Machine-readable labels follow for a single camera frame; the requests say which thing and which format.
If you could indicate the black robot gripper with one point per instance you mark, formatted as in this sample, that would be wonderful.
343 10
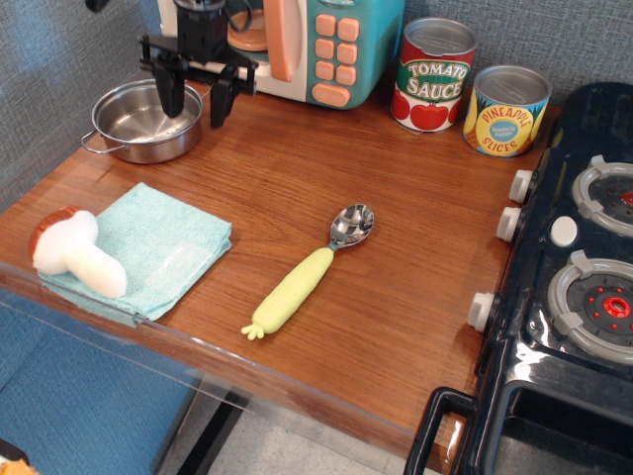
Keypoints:
198 51

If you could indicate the silver metal pot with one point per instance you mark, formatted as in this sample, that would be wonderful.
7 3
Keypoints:
129 123

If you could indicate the teal toy microwave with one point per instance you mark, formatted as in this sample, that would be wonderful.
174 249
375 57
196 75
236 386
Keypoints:
328 53

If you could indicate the light blue folded cloth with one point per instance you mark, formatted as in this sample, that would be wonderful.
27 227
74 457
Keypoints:
165 246

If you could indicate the plush mushroom toy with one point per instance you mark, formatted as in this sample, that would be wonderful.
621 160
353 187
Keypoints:
65 241

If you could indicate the tomato sauce can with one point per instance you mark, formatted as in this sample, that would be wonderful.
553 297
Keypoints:
436 58

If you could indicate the pineapple slices can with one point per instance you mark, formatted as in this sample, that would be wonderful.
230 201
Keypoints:
507 106

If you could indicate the clear acrylic table guard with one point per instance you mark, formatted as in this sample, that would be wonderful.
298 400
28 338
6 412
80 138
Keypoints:
78 400

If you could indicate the black toy stove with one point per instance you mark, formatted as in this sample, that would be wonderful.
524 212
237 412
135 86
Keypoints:
554 390

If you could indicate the spoon with green handle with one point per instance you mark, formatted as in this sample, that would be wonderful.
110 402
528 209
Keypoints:
349 227

